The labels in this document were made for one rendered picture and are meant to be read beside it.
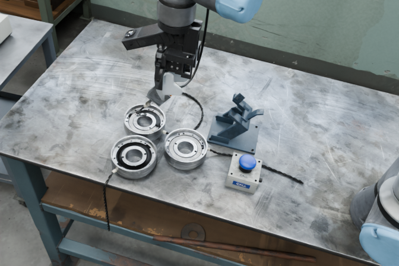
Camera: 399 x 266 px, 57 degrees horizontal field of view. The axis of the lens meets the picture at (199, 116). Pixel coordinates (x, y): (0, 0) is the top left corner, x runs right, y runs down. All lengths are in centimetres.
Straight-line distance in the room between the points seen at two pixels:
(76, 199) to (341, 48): 194
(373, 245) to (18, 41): 128
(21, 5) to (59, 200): 166
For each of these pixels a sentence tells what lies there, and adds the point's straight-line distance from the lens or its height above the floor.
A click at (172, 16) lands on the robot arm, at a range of 70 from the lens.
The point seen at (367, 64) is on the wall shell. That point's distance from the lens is 264.
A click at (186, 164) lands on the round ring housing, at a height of 83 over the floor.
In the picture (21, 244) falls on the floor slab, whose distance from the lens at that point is 174.
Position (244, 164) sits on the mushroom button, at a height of 87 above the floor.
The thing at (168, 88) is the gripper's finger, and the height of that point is 97.
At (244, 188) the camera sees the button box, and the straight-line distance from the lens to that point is 86.
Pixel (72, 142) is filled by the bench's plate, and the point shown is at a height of 80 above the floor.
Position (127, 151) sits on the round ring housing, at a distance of 87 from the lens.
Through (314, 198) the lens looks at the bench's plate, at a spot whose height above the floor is 80.
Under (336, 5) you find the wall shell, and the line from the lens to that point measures 241.
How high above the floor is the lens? 152
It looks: 46 degrees down
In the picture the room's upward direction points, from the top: 10 degrees clockwise
